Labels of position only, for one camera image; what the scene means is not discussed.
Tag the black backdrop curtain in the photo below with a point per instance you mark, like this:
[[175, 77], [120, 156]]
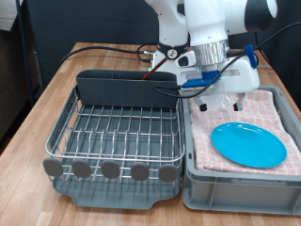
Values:
[[94, 22]]

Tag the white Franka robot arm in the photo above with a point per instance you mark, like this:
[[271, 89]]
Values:
[[207, 22]]

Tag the dark wooden cabinet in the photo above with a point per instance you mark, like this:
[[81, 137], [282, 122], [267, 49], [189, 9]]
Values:
[[9, 78]]

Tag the brown wooden spoon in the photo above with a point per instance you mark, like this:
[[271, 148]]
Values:
[[153, 69]]

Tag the grey plastic crate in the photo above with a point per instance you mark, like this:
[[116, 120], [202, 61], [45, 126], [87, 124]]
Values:
[[244, 196]]

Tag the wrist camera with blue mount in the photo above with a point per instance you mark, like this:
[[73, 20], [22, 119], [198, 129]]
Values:
[[197, 83]]

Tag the pink checkered dish towel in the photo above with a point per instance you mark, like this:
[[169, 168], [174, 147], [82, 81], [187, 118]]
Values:
[[260, 109]]

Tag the grey dish drying rack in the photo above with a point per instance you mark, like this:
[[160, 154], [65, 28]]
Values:
[[125, 197]]

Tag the black metal pole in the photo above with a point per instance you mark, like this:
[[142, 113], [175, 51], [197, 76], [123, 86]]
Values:
[[24, 53]]

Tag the dark grey utensil caddy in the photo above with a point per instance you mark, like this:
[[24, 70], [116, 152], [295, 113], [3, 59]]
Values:
[[125, 91]]

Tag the blue plastic plate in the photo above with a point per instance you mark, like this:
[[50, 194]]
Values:
[[247, 144]]

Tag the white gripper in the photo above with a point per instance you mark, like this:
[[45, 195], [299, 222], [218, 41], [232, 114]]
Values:
[[241, 78]]

